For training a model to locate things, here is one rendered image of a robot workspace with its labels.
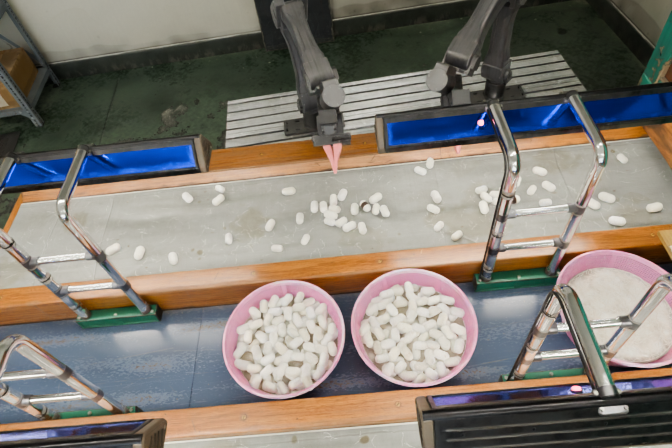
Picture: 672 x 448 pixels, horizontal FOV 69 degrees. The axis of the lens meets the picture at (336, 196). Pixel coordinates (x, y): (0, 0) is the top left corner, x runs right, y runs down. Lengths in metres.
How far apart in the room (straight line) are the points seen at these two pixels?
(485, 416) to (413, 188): 0.78
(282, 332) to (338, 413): 0.22
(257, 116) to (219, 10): 1.57
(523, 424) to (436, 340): 0.45
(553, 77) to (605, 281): 0.82
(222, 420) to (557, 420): 0.63
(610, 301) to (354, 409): 0.60
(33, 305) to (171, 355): 0.36
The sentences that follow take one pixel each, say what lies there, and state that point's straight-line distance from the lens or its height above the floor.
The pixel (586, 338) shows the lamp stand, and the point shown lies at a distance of 0.73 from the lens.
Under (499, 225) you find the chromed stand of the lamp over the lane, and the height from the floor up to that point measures 0.94.
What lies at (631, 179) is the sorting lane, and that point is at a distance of 1.47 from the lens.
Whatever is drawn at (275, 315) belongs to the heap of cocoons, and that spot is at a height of 0.74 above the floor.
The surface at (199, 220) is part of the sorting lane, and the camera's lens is 1.37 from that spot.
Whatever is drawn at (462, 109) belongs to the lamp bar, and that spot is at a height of 1.11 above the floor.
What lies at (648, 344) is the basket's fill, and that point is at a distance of 1.23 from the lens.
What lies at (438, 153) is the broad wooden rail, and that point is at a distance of 1.40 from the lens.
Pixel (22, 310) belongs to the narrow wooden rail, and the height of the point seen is 0.74.
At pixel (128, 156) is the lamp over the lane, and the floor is 1.09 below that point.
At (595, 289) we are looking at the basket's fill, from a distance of 1.24.
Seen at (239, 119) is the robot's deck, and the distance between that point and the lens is 1.74.
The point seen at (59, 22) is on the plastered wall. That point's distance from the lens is 3.46.
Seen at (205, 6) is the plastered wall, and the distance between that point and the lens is 3.21.
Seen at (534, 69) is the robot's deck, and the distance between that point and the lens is 1.88.
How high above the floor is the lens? 1.75
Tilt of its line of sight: 50 degrees down
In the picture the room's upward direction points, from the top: 9 degrees counter-clockwise
